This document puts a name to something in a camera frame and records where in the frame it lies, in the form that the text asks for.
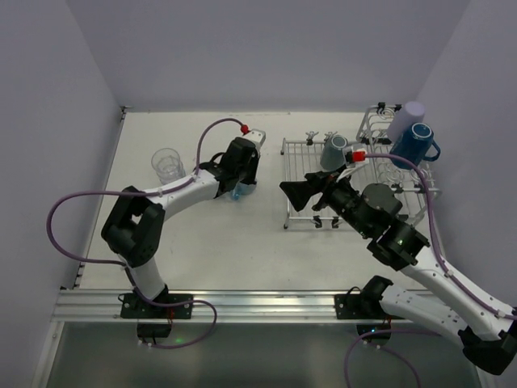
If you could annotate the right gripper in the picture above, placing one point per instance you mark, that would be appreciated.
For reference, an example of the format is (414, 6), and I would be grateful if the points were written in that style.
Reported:
(326, 191)

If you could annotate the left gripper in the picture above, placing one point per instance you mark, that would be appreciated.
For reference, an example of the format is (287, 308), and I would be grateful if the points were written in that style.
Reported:
(245, 175)

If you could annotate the light blue mug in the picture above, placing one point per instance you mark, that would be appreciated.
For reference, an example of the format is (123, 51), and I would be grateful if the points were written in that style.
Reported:
(241, 190)

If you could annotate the dark green mug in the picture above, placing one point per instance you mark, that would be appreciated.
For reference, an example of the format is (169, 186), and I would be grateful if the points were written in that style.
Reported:
(332, 156)

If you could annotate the clear glass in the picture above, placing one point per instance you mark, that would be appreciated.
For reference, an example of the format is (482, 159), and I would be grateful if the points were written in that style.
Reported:
(168, 165)

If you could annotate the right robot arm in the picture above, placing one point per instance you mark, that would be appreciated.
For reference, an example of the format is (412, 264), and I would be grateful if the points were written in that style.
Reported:
(482, 325)

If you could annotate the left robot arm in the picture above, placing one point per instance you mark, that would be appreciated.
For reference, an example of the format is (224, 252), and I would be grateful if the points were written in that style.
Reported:
(133, 228)

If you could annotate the metal dish rack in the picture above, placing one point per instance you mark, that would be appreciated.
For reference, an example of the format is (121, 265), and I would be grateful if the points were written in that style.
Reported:
(303, 156)

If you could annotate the dark blue plastic mug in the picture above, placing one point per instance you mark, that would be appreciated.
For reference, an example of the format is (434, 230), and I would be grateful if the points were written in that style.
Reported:
(417, 144)

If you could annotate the lavender plastic cup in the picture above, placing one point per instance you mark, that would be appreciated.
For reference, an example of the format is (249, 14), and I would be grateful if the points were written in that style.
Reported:
(411, 112)

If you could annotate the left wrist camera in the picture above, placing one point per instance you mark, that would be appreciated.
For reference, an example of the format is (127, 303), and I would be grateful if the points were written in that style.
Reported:
(258, 137)

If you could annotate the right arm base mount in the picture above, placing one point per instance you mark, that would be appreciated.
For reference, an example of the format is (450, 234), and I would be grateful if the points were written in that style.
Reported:
(364, 304)

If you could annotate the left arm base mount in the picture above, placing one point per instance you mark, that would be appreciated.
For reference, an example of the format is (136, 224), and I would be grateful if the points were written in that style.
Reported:
(155, 319)

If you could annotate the aluminium mounting rail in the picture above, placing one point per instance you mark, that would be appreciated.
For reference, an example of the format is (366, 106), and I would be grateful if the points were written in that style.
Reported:
(292, 307)

